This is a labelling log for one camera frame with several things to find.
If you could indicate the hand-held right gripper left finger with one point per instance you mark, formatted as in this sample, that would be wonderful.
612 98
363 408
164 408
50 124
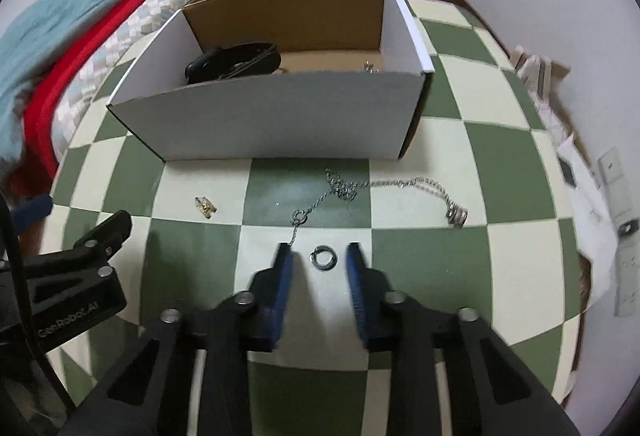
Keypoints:
281 286

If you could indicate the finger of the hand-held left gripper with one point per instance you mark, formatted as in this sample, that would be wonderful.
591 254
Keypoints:
32 211
95 261

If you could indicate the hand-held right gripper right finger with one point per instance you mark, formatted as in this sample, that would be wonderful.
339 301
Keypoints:
356 291

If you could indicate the white cardboard box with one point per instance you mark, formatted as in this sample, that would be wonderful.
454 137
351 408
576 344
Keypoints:
280 116

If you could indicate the green checkered mat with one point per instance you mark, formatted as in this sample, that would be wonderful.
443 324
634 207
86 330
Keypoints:
425 276

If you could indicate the small gold clasp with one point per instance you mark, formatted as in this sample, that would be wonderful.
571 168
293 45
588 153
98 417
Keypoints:
205 207

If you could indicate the red blanket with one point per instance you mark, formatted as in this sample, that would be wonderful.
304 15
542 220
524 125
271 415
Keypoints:
70 76

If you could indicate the bed with red blue blankets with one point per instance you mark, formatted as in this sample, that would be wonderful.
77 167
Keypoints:
45 31

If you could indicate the small silver earring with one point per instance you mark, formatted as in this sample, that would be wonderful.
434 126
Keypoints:
369 66

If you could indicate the grey checkered quilt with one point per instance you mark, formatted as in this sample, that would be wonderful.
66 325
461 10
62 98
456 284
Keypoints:
150 11

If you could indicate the black belt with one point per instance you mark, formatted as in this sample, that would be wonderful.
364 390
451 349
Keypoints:
235 59

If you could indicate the white power strip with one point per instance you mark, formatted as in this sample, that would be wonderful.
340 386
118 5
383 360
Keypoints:
626 276

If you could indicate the beige folded cloth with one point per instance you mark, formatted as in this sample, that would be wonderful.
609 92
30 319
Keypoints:
540 66

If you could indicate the white wall outlet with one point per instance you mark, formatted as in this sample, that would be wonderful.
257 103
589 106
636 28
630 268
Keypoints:
611 165

